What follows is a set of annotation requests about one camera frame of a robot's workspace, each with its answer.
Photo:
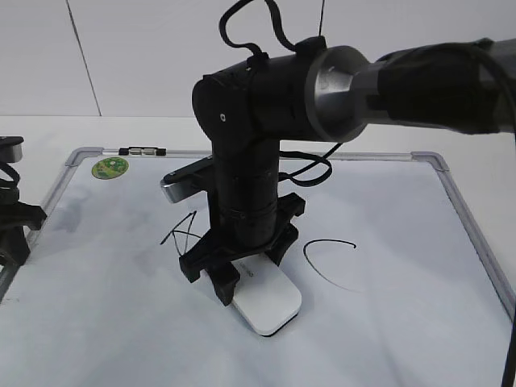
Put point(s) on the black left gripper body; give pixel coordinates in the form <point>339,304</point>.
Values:
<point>14,217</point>

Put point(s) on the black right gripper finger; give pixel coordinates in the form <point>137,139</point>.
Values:
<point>224,279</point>
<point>277,252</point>

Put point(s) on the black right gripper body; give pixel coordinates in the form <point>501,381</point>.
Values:
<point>243,236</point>

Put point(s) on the white whiteboard eraser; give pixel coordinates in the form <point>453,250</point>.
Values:
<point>264,296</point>

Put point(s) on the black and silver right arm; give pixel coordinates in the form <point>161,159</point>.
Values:
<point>321,94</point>

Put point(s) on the round green magnet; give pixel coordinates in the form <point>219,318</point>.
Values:
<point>109,168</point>

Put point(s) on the black and silver board clip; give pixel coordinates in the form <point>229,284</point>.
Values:
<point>142,151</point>

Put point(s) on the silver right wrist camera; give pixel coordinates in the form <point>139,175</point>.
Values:
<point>189,180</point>

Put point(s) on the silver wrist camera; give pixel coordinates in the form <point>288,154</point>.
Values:
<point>11,149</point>
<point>189,180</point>

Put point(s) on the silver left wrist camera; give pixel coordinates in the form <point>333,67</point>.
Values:
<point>11,149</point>

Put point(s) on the white whiteboard with grey frame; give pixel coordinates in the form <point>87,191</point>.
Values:
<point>397,284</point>

